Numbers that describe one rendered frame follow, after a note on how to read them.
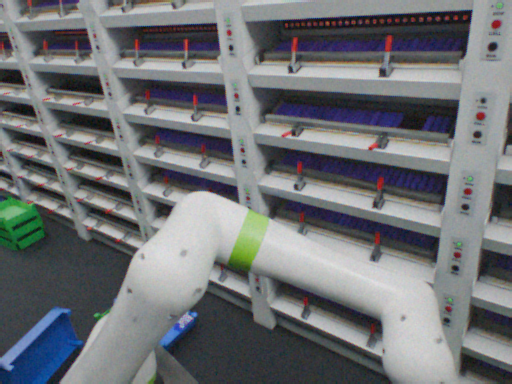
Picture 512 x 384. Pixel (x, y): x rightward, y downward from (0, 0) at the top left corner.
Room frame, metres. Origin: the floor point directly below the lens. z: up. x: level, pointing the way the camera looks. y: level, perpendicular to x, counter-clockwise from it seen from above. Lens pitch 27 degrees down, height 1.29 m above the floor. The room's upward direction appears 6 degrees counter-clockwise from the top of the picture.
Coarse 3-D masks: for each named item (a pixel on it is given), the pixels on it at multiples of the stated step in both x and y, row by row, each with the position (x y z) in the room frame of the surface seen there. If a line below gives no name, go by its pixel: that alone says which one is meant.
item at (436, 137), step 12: (276, 120) 1.25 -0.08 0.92; (288, 120) 1.22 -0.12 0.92; (300, 120) 1.20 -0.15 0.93; (312, 120) 1.18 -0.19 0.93; (360, 132) 1.07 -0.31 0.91; (372, 132) 1.05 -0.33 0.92; (396, 132) 1.01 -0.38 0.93; (408, 132) 0.99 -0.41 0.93; (420, 132) 0.98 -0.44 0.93; (432, 132) 0.96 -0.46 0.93; (420, 144) 0.95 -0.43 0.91
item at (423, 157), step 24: (336, 96) 1.25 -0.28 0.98; (360, 96) 1.20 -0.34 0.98; (384, 96) 1.15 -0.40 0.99; (264, 120) 1.28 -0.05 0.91; (456, 120) 1.01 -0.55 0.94; (288, 144) 1.18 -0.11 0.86; (312, 144) 1.12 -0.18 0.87; (336, 144) 1.07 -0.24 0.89; (360, 144) 1.04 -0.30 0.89; (408, 144) 0.98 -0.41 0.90; (432, 168) 0.91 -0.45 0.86
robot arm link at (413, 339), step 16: (384, 320) 0.53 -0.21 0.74; (400, 320) 0.51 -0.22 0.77; (416, 320) 0.49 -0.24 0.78; (432, 320) 0.50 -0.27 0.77; (384, 336) 0.50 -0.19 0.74; (400, 336) 0.47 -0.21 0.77; (416, 336) 0.46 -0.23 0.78; (432, 336) 0.46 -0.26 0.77; (384, 352) 0.48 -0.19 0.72; (400, 352) 0.44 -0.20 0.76; (416, 352) 0.43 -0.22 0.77; (432, 352) 0.43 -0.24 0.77; (448, 352) 0.44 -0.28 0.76; (384, 368) 0.45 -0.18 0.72; (400, 368) 0.43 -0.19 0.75; (416, 368) 0.42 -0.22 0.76; (432, 368) 0.41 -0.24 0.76; (448, 368) 0.42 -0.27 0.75
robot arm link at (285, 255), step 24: (264, 240) 0.61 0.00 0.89; (288, 240) 0.62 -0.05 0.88; (312, 240) 0.64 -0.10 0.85; (264, 264) 0.59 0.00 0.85; (288, 264) 0.59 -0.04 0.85; (312, 264) 0.59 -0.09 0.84; (336, 264) 0.59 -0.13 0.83; (360, 264) 0.60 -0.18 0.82; (312, 288) 0.58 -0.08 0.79; (336, 288) 0.57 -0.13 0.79; (360, 288) 0.56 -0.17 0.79; (384, 288) 0.56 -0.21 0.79; (408, 288) 0.57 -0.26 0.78; (384, 312) 0.54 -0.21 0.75; (432, 312) 0.52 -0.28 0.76
